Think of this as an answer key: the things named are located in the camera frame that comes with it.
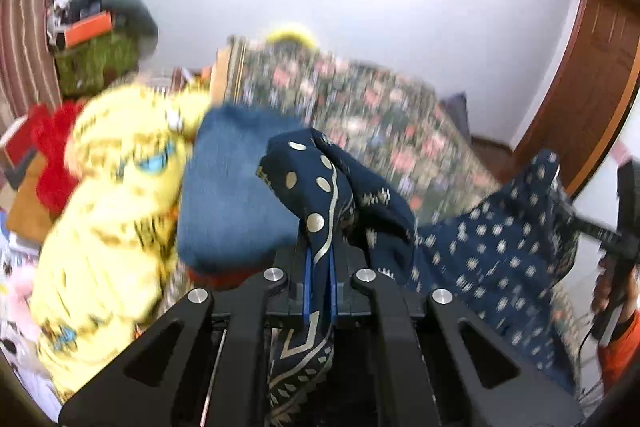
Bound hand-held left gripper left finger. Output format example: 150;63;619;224
57;229;318;427

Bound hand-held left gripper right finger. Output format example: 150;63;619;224
321;243;586;427

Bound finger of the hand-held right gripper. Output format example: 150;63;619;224
550;187;623;254

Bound navy patterned dress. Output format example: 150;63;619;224
257;127;582;427

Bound person's right hand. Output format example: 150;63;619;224
591;256;640;324

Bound wooden door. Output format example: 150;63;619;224
510;0;640;198

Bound blue jeans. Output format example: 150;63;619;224
177;104;307;274

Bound grey bag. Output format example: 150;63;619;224
440;92;474;144

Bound floral bedspread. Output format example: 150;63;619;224
215;34;502;229

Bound yellow printed garment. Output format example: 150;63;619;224
35;84;217;404

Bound striped cloth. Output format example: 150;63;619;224
150;67;216;96

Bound red garment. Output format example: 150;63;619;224
30;102;87;204

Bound green cloth-covered cabinet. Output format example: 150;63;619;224
54;32;142;96

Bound grey cushion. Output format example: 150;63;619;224
107;0;160;54

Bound red and white box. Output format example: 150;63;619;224
0;114;42;188

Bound orange box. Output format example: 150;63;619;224
64;11;116;49

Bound striped pink curtain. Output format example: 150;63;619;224
0;0;90;134

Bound yellow ring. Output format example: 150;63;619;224
264;23;319;51

